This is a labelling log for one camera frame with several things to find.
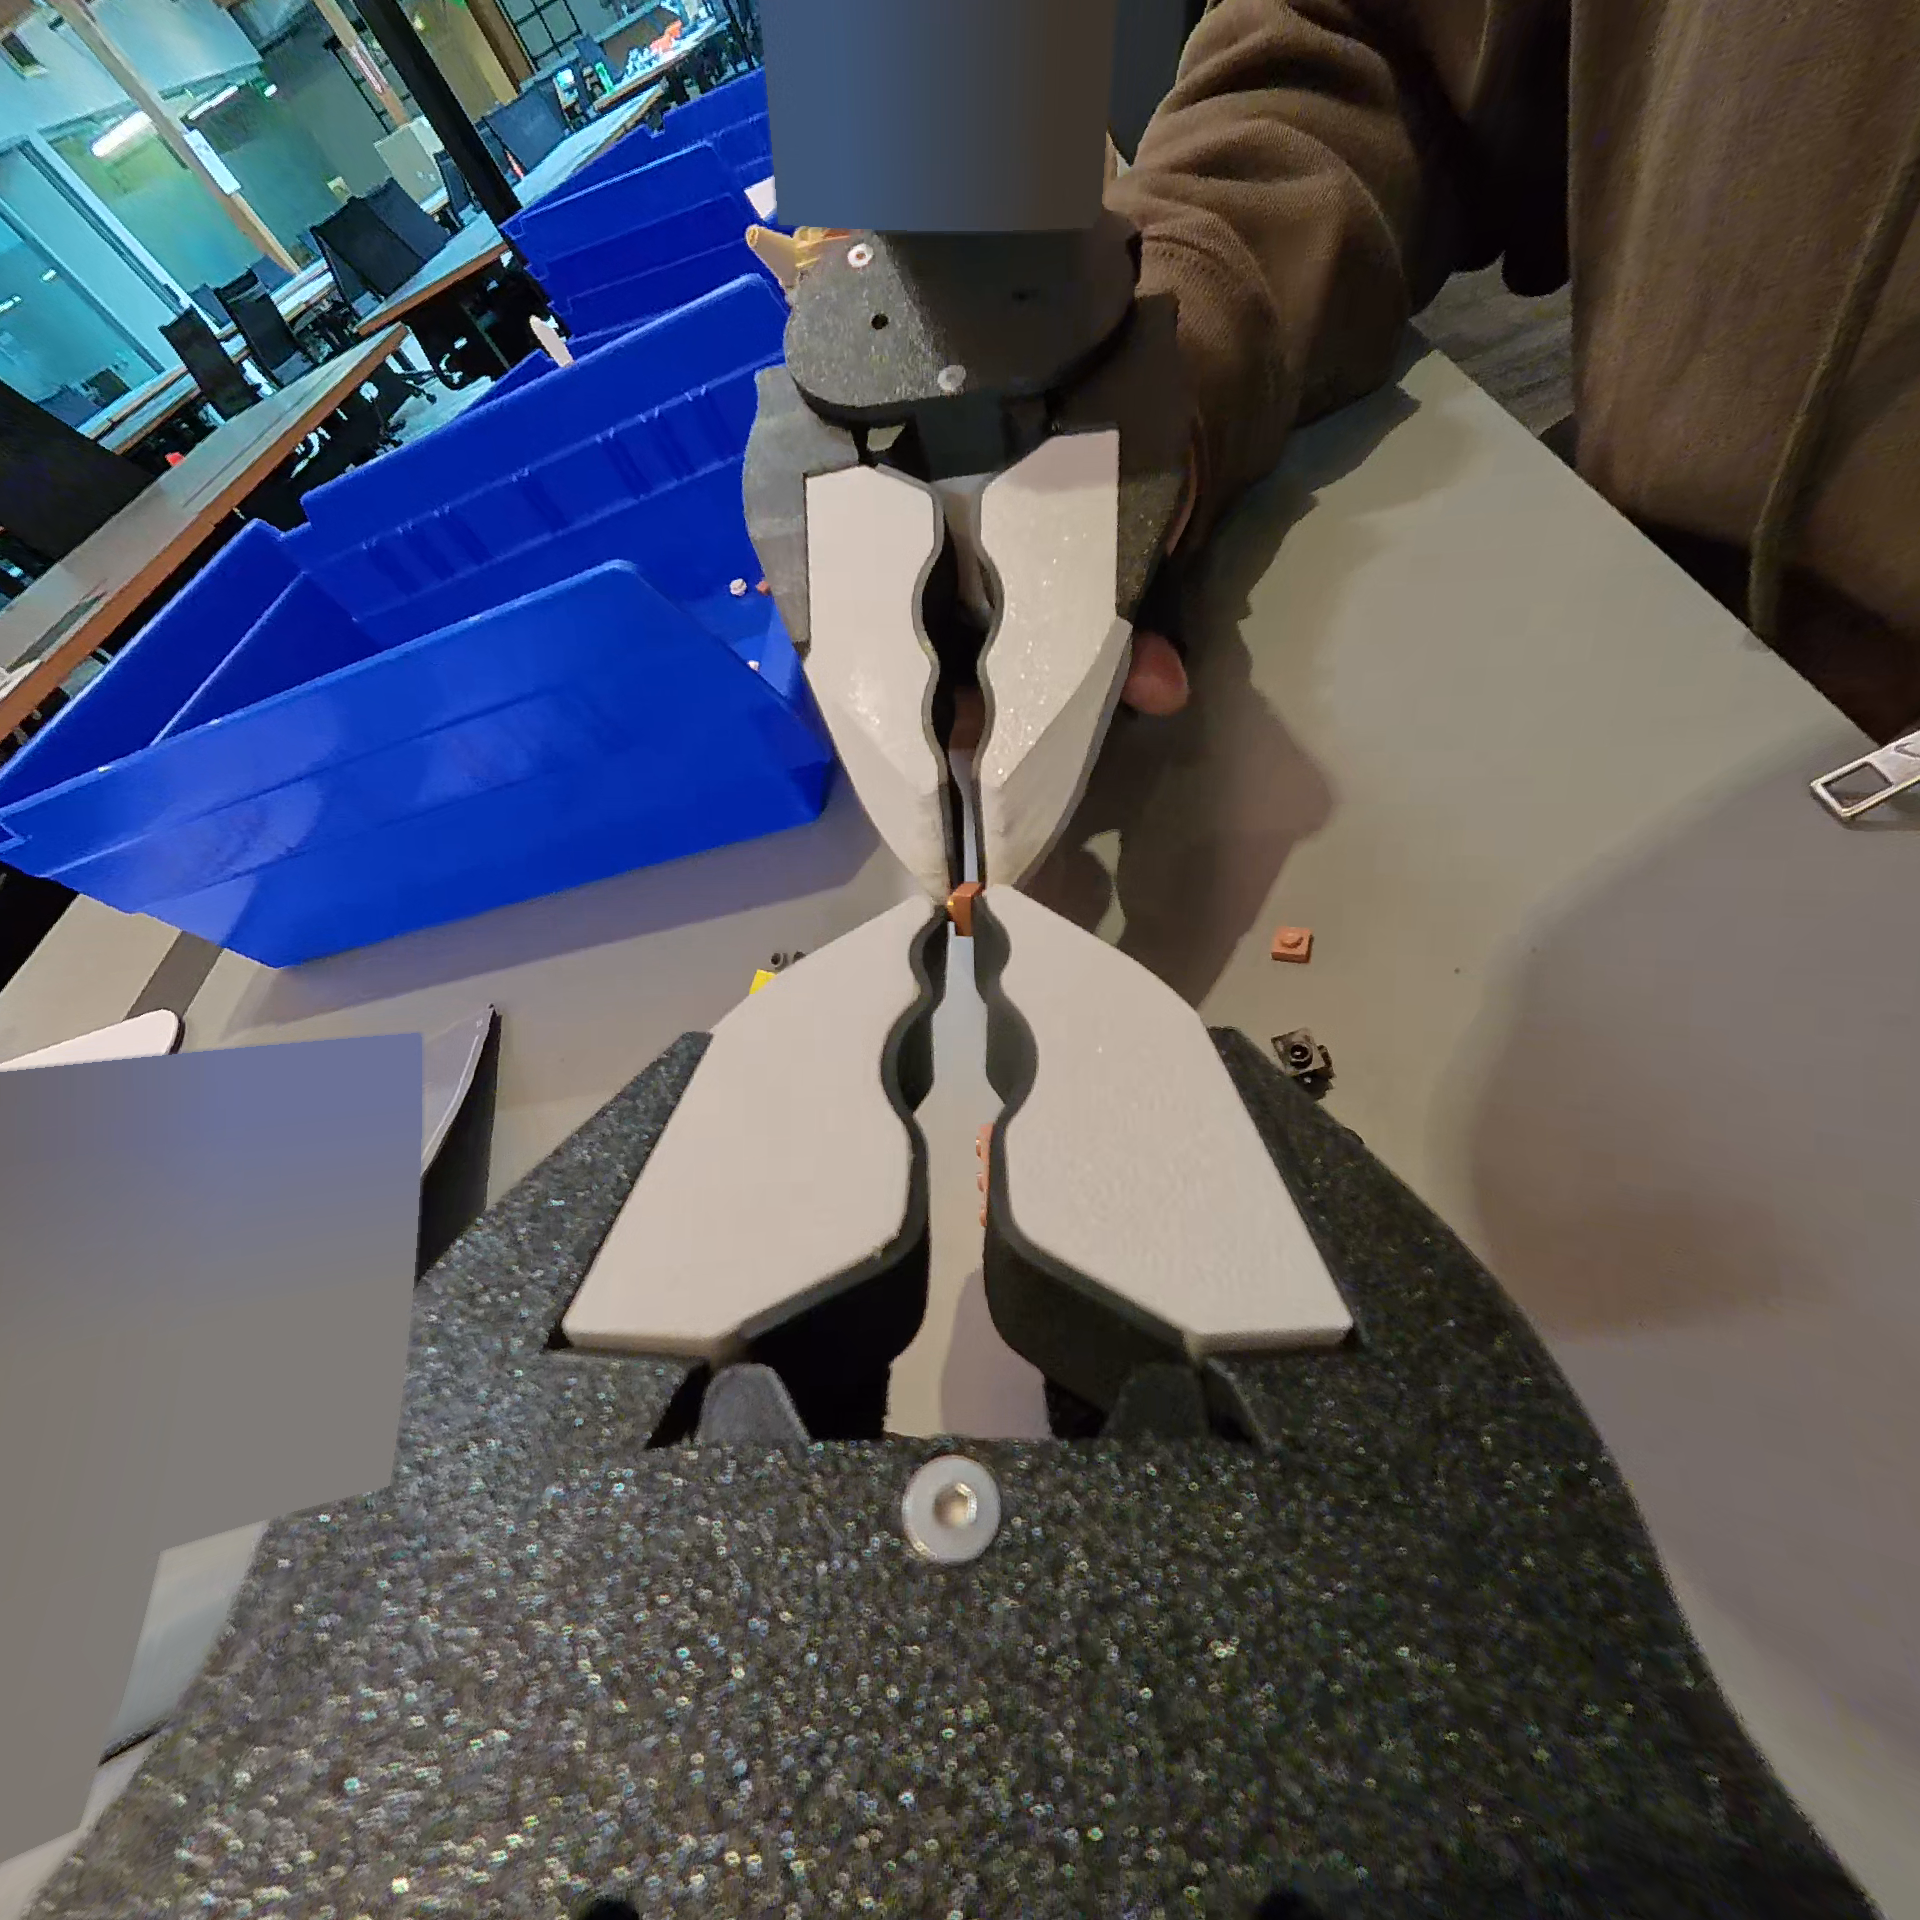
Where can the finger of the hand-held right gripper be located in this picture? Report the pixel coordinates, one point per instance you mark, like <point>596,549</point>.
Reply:
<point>871,630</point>
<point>1064,630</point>

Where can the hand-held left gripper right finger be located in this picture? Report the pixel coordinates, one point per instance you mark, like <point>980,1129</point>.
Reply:
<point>1162,1170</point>

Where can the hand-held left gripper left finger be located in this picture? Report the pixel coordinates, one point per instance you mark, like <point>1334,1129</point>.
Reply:
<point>750,1170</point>

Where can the long orange toy plate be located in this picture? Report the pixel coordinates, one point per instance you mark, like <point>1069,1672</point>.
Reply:
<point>980,1170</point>

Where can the multicoloured toy brick assembly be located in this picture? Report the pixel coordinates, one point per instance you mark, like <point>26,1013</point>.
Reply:
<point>768,978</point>

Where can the blue plastic bin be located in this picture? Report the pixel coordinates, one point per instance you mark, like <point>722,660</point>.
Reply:
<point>451,781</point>
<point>721,129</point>
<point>645,241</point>

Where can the person's right forearm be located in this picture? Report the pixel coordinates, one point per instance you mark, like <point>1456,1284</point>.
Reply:
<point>1320,181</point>

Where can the grey desk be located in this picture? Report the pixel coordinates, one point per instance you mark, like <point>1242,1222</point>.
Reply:
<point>1575,750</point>

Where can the person's right hand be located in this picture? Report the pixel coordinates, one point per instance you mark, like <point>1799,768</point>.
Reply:
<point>1158,675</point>

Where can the black toy brick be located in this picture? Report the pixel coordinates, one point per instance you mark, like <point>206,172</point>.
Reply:
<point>1302,1058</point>

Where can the grey instruction booklet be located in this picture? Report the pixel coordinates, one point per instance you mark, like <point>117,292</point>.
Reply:
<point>451,1095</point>

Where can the long grey table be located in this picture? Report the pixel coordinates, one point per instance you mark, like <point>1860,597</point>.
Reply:
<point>180,481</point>
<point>480,241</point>

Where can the group of black office chairs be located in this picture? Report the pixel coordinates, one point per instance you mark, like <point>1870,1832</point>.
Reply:
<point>360,241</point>

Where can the white stand base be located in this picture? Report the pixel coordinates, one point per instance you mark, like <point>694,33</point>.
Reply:
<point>105,1039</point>

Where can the metal zipper pull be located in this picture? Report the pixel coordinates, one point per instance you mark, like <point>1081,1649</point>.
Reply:
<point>1904,750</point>

